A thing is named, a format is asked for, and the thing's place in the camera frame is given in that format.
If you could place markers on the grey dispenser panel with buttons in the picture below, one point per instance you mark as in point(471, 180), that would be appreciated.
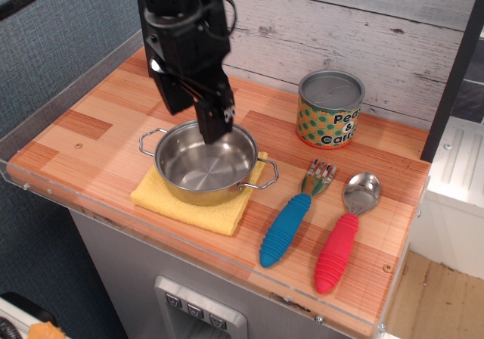
point(188, 314)

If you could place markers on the orange plush object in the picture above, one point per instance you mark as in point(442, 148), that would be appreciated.
point(45, 330)

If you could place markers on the black vertical post right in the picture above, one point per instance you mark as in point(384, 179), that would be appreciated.
point(455, 79)

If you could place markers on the clear acrylic table guard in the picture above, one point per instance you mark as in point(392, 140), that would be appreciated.
point(80, 150)

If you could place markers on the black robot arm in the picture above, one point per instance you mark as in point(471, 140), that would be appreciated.
point(167, 8)

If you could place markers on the spoon with red handle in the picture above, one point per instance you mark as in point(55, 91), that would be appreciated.
point(361, 194)

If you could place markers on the peas and carrots toy can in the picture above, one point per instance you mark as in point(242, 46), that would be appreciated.
point(328, 108)

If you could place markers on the fork with blue handle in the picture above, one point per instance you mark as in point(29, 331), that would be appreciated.
point(282, 231)

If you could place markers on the white cabinet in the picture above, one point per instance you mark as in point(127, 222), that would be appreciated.
point(448, 226)

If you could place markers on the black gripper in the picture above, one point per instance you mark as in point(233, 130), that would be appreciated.
point(187, 65)

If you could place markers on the small stainless steel pot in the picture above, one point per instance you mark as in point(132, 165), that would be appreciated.
point(205, 174)

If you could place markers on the yellow folded towel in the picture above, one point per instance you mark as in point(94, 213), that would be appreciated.
point(152, 194)

